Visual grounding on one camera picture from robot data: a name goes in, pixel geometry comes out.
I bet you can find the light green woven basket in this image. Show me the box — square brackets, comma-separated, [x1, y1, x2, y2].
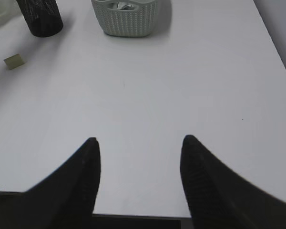
[92, 0, 160, 37]

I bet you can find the white waste paper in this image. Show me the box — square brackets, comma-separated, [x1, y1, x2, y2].
[117, 2, 136, 10]

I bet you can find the green frosted glass plate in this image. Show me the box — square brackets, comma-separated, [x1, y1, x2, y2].
[0, 0, 21, 27]

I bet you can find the yellow eraser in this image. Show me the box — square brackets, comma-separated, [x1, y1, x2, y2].
[4, 54, 25, 70]

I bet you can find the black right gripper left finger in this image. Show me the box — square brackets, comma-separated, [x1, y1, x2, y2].
[0, 137, 101, 229]

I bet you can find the black mesh pen holder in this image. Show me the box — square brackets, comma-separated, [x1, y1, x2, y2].
[17, 0, 63, 38]

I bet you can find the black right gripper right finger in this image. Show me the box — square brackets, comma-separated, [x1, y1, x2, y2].
[180, 135, 286, 229]

